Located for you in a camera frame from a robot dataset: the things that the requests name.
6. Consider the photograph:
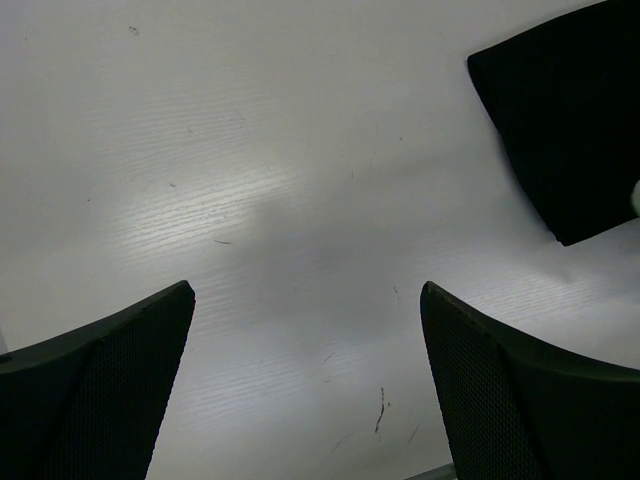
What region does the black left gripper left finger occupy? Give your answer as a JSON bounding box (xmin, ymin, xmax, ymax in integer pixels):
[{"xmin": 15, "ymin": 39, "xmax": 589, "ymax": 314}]
[{"xmin": 1, "ymin": 281, "xmax": 195, "ymax": 479}]

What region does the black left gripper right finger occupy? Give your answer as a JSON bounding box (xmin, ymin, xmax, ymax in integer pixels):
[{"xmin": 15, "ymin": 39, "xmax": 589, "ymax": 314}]
[{"xmin": 420, "ymin": 282, "xmax": 639, "ymax": 479}]

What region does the black skirt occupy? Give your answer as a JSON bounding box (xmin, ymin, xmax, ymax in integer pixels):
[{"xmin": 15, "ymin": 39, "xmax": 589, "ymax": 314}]
[{"xmin": 467, "ymin": 1, "xmax": 639, "ymax": 246}]

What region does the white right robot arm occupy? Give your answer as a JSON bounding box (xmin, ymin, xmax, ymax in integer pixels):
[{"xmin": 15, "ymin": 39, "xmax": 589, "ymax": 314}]
[{"xmin": 631, "ymin": 181, "xmax": 640, "ymax": 216}]

